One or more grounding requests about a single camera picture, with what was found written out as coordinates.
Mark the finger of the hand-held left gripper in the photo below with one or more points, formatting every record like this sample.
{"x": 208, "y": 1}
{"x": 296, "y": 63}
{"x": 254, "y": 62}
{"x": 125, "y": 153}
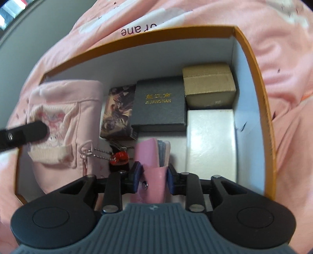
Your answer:
{"x": 27, "y": 134}

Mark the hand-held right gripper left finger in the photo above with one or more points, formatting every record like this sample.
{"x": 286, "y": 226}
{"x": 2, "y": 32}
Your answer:
{"x": 137, "y": 177}

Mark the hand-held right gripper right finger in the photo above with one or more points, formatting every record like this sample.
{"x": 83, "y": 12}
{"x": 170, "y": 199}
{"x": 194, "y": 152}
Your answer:
{"x": 171, "y": 179}

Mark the pink leather wallet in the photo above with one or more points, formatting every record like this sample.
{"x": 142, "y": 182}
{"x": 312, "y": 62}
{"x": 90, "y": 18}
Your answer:
{"x": 154, "y": 179}

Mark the white rectangular box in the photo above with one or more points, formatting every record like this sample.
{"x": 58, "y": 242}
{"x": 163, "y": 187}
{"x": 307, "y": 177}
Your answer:
{"x": 210, "y": 144}

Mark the pink embroidered pouch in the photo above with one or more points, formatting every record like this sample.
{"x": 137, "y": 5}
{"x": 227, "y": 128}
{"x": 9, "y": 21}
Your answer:
{"x": 73, "y": 102}

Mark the small brown cardboard box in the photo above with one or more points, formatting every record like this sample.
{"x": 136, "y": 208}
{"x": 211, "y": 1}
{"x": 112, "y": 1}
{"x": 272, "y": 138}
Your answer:
{"x": 207, "y": 83}

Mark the orange cardboard storage box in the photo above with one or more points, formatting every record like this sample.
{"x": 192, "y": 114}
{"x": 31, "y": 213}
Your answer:
{"x": 259, "y": 85}

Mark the illustrated card pack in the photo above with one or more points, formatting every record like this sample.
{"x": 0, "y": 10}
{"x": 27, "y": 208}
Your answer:
{"x": 117, "y": 110}

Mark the dark grey box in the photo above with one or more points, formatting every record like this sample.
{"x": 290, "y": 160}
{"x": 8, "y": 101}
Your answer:
{"x": 159, "y": 102}

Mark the window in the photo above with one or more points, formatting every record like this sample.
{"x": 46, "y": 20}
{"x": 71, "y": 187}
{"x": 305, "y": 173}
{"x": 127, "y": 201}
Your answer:
{"x": 9, "y": 12}

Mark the pink cloud print blanket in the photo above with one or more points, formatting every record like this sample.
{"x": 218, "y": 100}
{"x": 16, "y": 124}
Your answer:
{"x": 286, "y": 48}

